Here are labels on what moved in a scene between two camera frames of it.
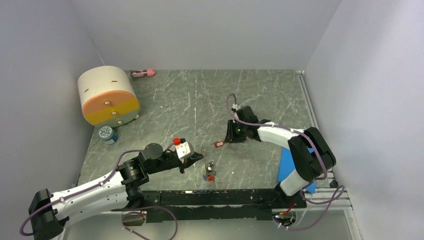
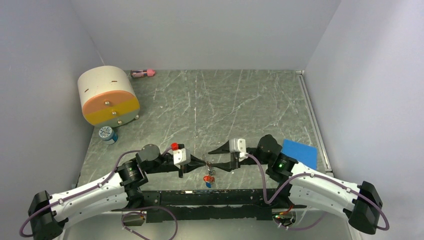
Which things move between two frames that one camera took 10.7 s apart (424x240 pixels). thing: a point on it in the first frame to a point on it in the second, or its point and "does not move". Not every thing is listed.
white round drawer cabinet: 107,97 does not move
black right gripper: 230,137 to 228,166
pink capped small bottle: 136,73 does not move
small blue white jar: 107,133 does not move
